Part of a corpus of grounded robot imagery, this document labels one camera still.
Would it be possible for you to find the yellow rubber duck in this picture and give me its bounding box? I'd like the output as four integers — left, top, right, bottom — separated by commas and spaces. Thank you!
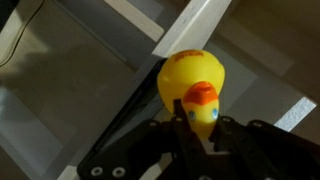
157, 49, 225, 140

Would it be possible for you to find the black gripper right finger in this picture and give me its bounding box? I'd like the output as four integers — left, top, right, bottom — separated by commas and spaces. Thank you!
212, 116, 320, 180

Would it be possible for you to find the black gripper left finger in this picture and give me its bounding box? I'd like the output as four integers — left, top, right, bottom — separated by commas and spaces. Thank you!
77, 100, 214, 180

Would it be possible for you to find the white shelf frame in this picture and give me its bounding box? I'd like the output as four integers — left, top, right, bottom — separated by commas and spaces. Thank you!
56, 0, 318, 180

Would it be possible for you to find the thin wall cable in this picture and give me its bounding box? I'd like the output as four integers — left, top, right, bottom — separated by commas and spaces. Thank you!
0, 0, 46, 68

